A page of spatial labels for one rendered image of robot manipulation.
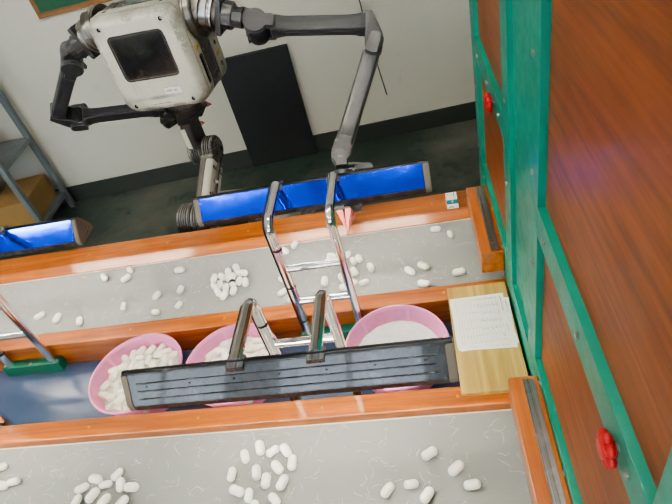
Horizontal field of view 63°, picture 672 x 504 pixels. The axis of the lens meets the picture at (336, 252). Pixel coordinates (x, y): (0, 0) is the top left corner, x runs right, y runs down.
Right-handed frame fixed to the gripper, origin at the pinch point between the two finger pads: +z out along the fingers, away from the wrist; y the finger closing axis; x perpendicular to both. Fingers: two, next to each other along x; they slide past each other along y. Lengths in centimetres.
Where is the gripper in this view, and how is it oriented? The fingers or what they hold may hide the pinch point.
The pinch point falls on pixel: (347, 231)
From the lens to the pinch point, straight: 170.7
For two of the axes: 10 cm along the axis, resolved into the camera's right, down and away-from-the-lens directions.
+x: 2.1, 1.5, 9.7
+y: 9.7, -1.3, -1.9
